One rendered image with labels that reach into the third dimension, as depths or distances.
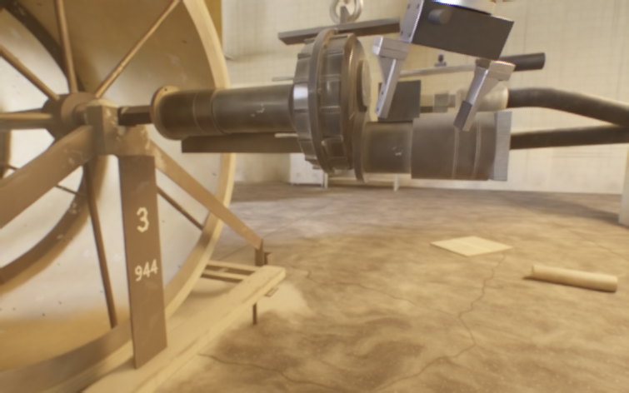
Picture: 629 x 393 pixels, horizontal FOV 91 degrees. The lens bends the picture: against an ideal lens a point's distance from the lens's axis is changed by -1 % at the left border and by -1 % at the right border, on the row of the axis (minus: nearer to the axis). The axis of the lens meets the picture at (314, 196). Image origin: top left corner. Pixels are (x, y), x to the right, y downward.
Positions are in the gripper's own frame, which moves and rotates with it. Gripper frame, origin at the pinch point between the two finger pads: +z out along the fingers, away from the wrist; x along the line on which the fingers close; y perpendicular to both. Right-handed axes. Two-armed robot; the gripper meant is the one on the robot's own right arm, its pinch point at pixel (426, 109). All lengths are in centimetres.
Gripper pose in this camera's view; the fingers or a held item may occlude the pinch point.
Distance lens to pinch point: 51.4
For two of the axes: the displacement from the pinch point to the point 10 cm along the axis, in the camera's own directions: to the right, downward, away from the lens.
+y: 1.1, 5.1, -8.5
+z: -1.8, 8.5, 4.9
